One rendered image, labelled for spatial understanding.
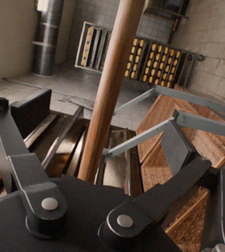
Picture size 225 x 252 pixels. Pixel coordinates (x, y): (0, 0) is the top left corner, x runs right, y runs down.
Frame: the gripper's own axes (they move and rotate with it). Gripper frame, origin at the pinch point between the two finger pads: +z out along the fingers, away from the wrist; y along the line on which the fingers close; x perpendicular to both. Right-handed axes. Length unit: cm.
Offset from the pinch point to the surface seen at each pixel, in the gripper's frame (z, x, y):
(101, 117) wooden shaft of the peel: 6.7, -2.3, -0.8
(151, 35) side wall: 504, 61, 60
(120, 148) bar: 44, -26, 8
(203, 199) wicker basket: 34, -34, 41
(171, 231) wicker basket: 35, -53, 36
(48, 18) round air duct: 292, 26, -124
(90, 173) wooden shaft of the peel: 6.8, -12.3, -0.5
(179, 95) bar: 91, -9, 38
